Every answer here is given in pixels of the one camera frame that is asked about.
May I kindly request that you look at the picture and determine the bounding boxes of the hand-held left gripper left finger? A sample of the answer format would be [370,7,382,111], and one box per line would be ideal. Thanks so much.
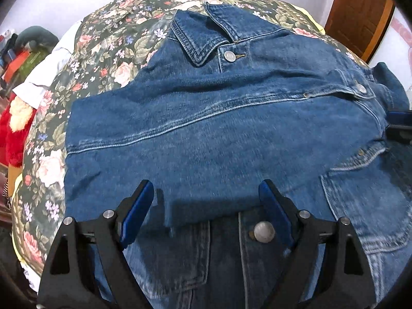
[37,179,155,309]

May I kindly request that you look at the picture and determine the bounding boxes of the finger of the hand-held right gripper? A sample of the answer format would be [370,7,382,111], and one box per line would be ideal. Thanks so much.
[385,111,412,143]

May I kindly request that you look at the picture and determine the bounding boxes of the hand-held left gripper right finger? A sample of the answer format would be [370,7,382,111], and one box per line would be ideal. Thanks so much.
[258,179,379,309]

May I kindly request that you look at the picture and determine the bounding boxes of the blue denim jacket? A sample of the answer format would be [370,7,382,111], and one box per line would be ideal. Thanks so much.
[63,2,412,309]

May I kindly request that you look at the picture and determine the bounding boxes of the pink white cloth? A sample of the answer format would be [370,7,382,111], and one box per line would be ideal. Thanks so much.
[367,14,412,71]

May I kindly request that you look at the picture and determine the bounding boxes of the wooden door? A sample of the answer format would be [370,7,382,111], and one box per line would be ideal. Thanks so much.
[323,0,397,65]

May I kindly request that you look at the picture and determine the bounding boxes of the yellow bedsheet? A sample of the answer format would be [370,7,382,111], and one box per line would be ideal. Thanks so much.
[301,6,326,35]

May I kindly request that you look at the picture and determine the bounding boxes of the red plush toy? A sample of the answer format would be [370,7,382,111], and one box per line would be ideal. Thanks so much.
[0,95,36,168]

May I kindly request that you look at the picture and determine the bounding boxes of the floral blanket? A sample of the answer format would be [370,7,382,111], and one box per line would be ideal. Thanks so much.
[11,0,369,293]

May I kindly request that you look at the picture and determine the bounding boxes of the green box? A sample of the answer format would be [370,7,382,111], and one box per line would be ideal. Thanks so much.
[13,50,44,82]

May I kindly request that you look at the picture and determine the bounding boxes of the orange box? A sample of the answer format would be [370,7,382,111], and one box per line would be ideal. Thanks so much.
[5,50,31,78]

